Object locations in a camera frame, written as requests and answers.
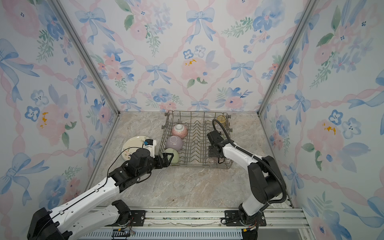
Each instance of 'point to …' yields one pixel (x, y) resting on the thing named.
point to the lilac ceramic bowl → (174, 142)
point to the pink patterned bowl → (180, 130)
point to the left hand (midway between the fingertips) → (168, 154)
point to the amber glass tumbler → (221, 119)
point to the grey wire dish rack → (202, 146)
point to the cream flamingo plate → (135, 141)
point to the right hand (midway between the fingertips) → (216, 151)
